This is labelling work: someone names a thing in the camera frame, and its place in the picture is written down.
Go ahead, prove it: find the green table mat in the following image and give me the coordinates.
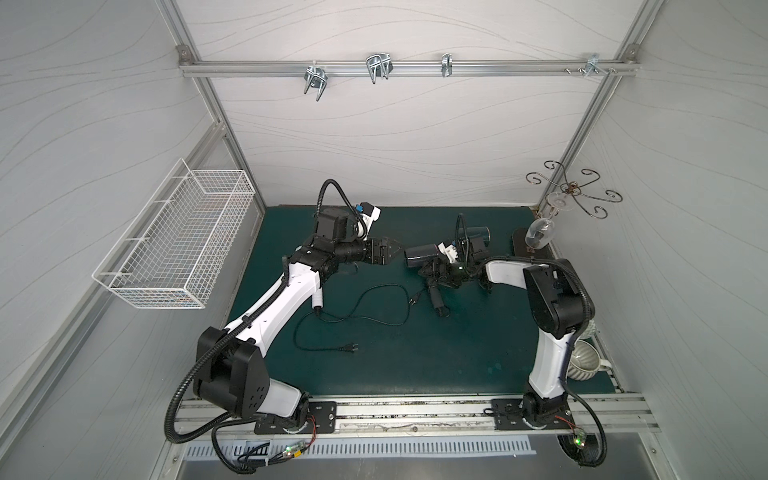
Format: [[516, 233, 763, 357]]
[[202, 205, 616, 397]]

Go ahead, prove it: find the white slotted cable duct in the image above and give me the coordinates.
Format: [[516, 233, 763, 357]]
[[184, 435, 537, 462]]

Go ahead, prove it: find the white wire basket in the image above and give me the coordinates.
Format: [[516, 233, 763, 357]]
[[92, 159, 255, 310]]

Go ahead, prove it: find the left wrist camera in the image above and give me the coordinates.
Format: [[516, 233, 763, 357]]
[[355, 202, 381, 240]]

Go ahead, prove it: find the black ornate jewelry stand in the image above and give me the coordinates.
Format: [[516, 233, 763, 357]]
[[524, 159, 624, 253]]

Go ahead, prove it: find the grey dryer black cord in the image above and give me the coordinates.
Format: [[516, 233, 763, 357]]
[[409, 263, 448, 307]]

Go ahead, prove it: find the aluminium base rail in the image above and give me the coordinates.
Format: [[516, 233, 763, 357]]
[[167, 392, 661, 442]]

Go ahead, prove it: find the white dryer black cord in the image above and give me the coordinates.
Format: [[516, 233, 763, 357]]
[[293, 283, 412, 355]]

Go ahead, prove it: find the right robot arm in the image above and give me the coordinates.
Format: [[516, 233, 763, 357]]
[[406, 215, 608, 468]]

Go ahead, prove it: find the white hair dryer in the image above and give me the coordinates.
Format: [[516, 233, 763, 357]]
[[311, 288, 324, 316]]

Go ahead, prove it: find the grey hair dryer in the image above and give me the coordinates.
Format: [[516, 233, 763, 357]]
[[404, 244, 450, 318]]

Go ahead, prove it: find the metal hook clamp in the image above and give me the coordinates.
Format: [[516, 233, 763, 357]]
[[365, 53, 393, 84], [441, 53, 453, 78], [303, 64, 328, 102], [564, 54, 617, 78]]

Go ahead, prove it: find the aluminium top rail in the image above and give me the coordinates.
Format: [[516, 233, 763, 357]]
[[180, 58, 640, 78]]

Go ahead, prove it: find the green hair dryer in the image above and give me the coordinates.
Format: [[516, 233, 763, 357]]
[[466, 227, 492, 293]]

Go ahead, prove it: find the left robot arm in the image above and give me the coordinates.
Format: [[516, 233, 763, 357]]
[[163, 179, 396, 475]]

